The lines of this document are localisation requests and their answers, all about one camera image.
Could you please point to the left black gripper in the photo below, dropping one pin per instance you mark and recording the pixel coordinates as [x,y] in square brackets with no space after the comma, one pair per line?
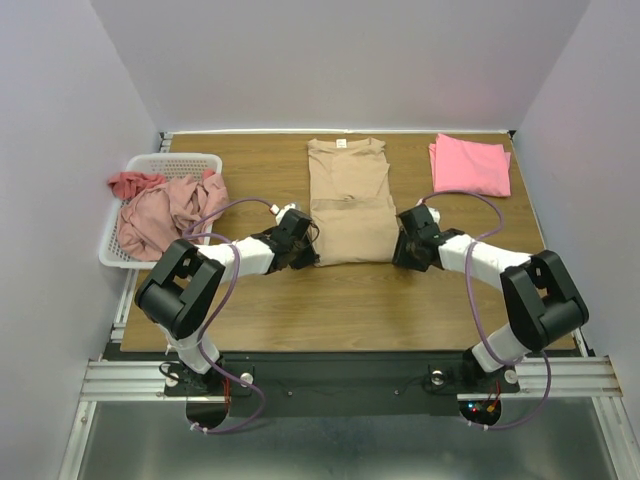
[309,260]

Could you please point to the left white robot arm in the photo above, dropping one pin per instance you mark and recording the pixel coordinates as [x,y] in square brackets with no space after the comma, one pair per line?
[177,294]

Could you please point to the folded bright pink t shirt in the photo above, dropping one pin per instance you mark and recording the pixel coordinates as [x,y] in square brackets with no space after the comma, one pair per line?
[470,166]

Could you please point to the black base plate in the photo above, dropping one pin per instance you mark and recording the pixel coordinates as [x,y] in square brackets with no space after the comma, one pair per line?
[324,384]

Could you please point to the red crumpled t shirt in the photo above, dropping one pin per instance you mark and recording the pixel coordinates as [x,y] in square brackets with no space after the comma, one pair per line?
[127,185]

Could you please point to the dusty pink crumpled t shirt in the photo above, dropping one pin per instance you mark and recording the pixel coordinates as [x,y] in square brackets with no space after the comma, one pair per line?
[157,216]

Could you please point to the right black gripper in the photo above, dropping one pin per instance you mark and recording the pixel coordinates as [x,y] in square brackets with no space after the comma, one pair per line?
[407,255]

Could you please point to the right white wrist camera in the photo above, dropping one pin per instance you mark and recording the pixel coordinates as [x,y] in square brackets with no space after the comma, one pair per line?
[434,212]

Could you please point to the white plastic laundry basket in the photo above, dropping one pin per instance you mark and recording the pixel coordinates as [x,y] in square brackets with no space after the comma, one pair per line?
[171,165]

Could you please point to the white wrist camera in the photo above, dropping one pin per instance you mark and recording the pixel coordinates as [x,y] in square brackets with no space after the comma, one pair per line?
[279,211]
[434,212]

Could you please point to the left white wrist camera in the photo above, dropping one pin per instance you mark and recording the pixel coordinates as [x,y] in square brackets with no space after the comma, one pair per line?
[279,211]

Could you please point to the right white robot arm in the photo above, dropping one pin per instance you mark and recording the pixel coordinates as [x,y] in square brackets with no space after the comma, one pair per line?
[541,299]

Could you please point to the beige t shirt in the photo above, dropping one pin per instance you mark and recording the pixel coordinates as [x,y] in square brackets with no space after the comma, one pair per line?
[351,201]

